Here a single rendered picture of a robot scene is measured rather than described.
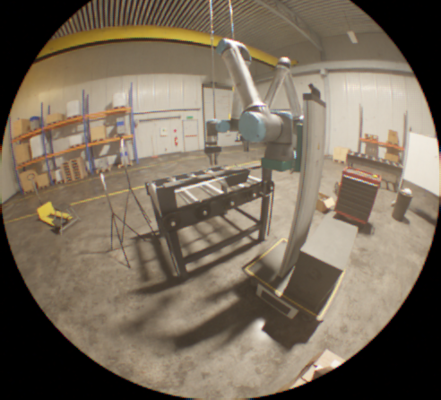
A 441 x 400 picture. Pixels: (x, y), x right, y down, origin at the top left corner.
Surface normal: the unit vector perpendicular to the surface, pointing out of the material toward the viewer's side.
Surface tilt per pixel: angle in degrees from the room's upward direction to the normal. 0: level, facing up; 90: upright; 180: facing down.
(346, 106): 90
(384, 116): 90
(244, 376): 0
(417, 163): 90
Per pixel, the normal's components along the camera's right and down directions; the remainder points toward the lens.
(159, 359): -0.04, -0.94
